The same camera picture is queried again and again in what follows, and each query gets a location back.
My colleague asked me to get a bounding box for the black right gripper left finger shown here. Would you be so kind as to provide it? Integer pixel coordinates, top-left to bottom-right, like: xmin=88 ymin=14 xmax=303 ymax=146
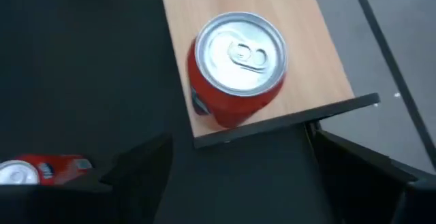
xmin=0 ymin=133 xmax=174 ymax=224

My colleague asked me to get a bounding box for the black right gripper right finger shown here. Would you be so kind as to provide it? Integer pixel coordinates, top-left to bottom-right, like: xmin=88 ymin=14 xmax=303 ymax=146
xmin=311 ymin=130 xmax=436 ymax=224

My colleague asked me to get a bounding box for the red Fanta soda can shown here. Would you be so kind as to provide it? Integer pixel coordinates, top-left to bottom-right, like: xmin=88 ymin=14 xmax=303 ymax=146
xmin=186 ymin=12 xmax=289 ymax=129
xmin=0 ymin=154 xmax=93 ymax=187

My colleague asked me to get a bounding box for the wooden shelf black frame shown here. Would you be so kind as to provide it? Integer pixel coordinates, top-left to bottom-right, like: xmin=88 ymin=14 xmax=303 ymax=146
xmin=158 ymin=0 xmax=381 ymax=149

